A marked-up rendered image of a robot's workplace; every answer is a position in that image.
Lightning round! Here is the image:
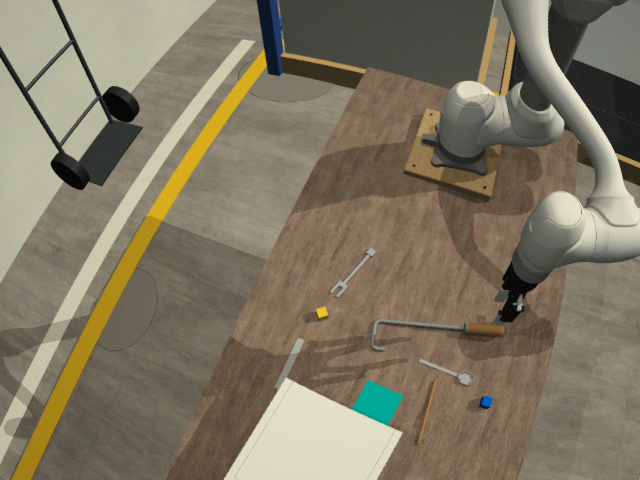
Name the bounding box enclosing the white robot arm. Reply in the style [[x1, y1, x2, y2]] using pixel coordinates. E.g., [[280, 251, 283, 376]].
[[421, 0, 640, 284]]

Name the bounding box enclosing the steel hook with wooden handle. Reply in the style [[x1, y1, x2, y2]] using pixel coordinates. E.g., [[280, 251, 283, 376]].
[[370, 319, 505, 351]]

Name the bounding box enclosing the grey metal spoon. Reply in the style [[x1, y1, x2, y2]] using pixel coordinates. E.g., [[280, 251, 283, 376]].
[[419, 359, 475, 386]]

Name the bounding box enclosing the blue cube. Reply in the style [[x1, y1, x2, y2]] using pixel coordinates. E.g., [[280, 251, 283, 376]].
[[479, 396, 493, 409]]

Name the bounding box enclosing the grey flat bar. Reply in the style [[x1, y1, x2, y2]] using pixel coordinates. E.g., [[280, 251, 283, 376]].
[[274, 338, 305, 389]]

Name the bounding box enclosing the grey wrench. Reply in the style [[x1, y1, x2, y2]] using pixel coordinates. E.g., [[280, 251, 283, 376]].
[[330, 248, 377, 298]]

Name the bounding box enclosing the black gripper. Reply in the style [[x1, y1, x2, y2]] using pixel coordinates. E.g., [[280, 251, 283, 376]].
[[493, 261, 539, 325]]

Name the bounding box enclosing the teal square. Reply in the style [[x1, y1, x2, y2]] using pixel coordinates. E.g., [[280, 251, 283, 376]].
[[352, 380, 403, 426]]

